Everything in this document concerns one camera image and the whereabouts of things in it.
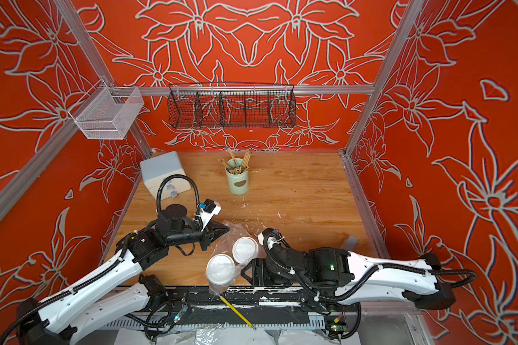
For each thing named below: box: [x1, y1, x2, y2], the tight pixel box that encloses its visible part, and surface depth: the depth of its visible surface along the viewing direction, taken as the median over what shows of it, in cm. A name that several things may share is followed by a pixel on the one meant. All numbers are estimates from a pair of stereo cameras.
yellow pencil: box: [217, 294, 257, 331], surface depth 72 cm
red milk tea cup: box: [205, 253, 236, 296], surface depth 66 cm
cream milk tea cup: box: [232, 236, 267, 265], surface depth 69 cm
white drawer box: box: [139, 150, 192, 201], surface depth 96 cm
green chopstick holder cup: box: [225, 157, 249, 195], surface depth 99 cm
